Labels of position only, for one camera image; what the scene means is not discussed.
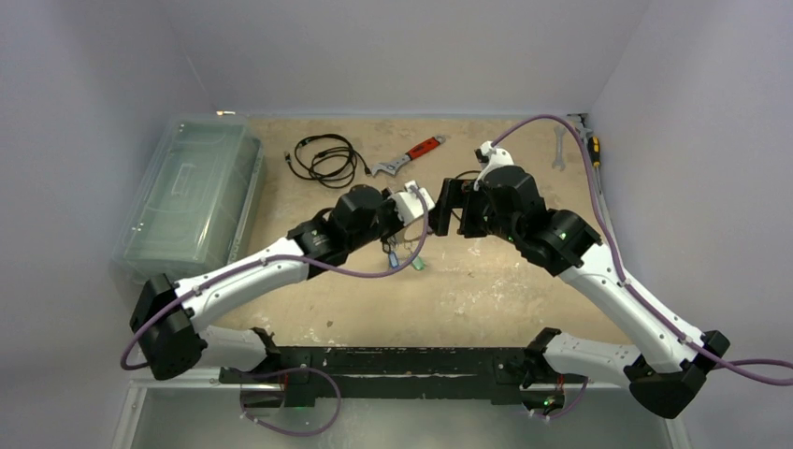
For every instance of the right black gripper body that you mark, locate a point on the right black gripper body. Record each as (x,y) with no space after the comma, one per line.
(444,206)

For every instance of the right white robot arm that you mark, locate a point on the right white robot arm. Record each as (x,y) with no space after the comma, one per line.
(667,362)

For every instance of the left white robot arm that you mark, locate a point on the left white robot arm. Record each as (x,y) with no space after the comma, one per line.
(173,322)

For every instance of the green key tag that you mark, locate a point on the green key tag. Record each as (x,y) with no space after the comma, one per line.
(418,263)

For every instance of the silver open-end wrench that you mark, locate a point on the silver open-end wrench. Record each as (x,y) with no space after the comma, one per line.
(559,162)

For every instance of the yellow black screwdriver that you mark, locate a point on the yellow black screwdriver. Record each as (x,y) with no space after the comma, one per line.
(592,144)

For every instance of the clear plastic storage box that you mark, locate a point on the clear plastic storage box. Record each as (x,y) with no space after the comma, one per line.
(194,208)

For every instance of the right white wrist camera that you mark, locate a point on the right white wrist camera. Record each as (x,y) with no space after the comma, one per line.
(490,157)

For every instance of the red handled adjustable wrench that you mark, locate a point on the red handled adjustable wrench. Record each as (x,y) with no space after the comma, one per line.
(393,167)

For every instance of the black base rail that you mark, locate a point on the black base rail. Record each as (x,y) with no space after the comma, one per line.
(500,375)

